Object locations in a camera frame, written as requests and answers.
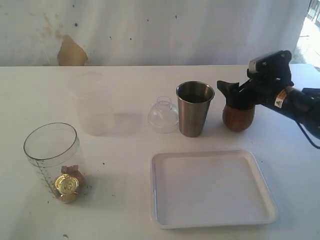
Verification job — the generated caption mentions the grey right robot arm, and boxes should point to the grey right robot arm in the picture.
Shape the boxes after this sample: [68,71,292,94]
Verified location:
[242,65,320,139]

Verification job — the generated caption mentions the clear plastic dome lid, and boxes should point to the clear plastic dome lid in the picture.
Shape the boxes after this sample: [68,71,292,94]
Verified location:
[147,96,179,134]

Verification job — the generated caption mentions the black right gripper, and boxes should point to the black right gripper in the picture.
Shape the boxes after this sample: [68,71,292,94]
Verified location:
[217,63,294,109]

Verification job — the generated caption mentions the gold coin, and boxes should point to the gold coin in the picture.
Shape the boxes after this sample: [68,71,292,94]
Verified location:
[53,173,79,196]

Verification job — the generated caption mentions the stainless steel cup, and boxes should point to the stainless steel cup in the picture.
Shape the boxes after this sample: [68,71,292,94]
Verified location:
[176,81,215,138]

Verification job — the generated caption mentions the white rectangular tray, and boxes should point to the white rectangular tray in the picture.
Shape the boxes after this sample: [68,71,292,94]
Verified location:
[150,149,278,229]

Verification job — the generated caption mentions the clear plastic measuring cup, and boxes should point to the clear plastic measuring cup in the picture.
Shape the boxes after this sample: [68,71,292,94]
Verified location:
[23,122,87,202]

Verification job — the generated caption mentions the brown wooden bowl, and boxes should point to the brown wooden bowl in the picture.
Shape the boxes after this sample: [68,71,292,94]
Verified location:
[222,104,255,132]

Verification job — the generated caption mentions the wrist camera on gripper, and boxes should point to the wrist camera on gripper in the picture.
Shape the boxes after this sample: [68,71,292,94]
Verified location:
[246,50,292,79]

